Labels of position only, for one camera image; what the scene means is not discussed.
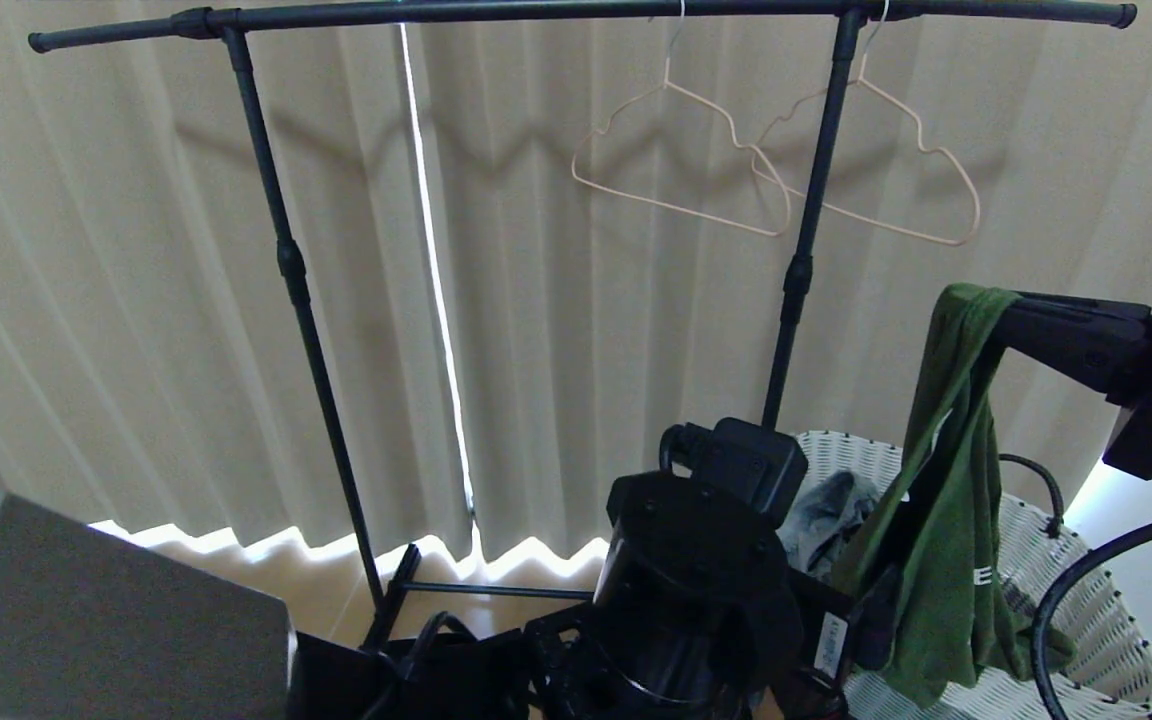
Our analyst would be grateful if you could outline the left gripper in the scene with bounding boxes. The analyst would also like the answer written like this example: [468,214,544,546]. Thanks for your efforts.
[771,565,904,720]

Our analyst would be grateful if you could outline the green printed shirt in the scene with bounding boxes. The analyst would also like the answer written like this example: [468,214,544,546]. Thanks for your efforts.
[829,284,1077,709]

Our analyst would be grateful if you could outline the pink clothes hanger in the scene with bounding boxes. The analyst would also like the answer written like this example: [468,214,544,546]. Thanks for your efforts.
[751,0,983,247]
[572,0,794,238]

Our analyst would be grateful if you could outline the white laundry basket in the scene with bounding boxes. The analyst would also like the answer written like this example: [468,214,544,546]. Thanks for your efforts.
[786,430,1152,720]

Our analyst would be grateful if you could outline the black clothes rack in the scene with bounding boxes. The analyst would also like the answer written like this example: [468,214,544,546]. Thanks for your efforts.
[28,0,1137,651]

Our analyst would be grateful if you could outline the pale grey garment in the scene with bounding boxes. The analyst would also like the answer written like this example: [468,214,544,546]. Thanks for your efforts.
[779,470,882,581]

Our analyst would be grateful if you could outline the beige curtain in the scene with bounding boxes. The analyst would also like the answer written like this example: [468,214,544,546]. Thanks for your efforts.
[0,0,1152,563]

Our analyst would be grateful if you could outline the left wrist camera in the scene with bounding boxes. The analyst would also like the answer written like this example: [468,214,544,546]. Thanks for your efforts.
[658,418,809,516]

